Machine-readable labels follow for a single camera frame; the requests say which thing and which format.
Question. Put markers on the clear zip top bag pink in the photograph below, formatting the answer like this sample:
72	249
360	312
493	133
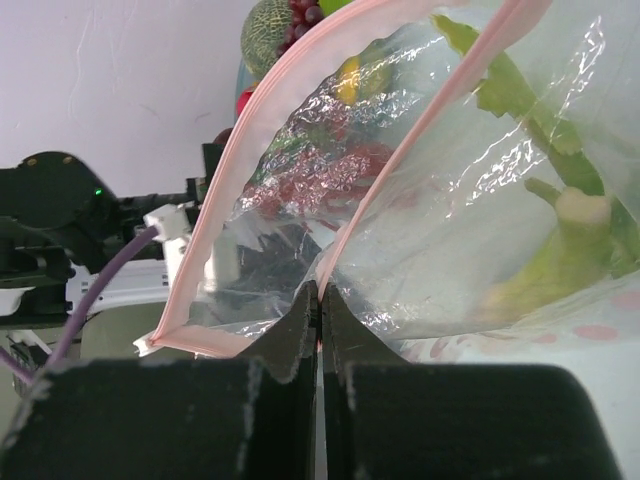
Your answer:
242	269

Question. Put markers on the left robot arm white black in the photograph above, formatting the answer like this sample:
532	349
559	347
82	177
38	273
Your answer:
60	227

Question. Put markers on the green celery stalks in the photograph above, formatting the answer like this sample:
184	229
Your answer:
540	164

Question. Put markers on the red plastic lobster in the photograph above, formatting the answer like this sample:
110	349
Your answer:
318	186

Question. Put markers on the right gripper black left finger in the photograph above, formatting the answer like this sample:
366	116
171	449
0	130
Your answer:
248	417

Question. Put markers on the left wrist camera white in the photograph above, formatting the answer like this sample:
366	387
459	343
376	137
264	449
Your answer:
174	232

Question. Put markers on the green round melon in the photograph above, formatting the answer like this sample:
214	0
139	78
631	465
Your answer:
262	34

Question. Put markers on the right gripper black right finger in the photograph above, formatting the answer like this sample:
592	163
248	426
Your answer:
387	418

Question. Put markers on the dark red grape bunch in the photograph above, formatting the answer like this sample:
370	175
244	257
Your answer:
305	14

